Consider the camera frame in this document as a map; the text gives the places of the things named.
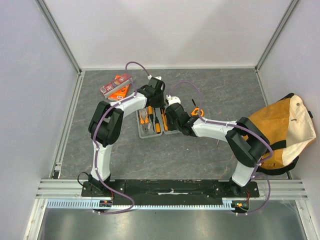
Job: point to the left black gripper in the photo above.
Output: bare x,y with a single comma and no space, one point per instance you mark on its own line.
161,104

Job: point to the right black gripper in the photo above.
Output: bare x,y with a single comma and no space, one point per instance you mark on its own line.
171,118

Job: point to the orange handled small screwdriver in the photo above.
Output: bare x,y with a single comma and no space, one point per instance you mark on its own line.
151,116

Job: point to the orange utility knife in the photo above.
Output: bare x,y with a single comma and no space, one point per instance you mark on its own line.
164,119

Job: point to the orange pliers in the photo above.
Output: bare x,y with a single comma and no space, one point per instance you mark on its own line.
144,120

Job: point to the orange handled large screwdriver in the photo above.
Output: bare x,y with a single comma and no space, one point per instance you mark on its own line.
157,123

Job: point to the grey plastic tool case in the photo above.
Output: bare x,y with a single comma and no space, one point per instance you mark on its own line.
152,133

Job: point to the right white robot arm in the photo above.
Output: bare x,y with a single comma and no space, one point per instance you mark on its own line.
246,141

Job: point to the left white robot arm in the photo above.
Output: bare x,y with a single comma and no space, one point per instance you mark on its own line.
106,123

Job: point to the tan canvas tool bag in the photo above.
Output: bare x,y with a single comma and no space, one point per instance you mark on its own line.
288,125

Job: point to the orange tape measure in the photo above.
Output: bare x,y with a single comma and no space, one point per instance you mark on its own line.
196,110

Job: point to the orange red cardboard box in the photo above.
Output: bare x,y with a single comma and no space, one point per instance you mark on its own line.
118,88

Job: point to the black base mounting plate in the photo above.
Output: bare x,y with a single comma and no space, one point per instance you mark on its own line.
171,191

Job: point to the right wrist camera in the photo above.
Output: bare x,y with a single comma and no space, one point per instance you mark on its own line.
173,103

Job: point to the grey slotted cable duct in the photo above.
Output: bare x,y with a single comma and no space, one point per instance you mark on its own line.
98,204

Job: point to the aluminium frame rail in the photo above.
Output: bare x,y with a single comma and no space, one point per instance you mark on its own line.
260,189

